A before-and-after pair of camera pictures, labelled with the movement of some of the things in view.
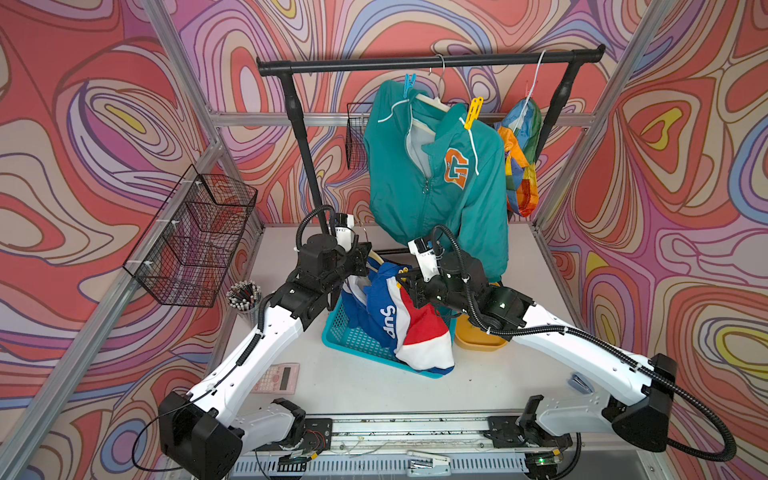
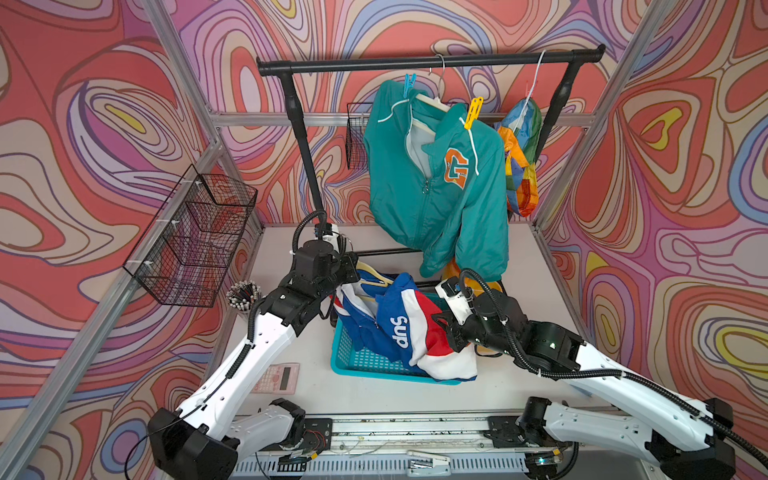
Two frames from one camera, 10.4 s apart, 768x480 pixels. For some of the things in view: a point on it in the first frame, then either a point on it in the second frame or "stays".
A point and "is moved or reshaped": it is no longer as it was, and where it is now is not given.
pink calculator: [279, 378] stays
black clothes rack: [282, 67] stays
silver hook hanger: [436, 102] stays
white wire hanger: [537, 70] stays
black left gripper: [358, 256] stays
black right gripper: [417, 285] to [447, 321]
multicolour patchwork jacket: [519, 134] stays
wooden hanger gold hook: [373, 255] to [384, 284]
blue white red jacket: [379, 305] is moved or reshaped
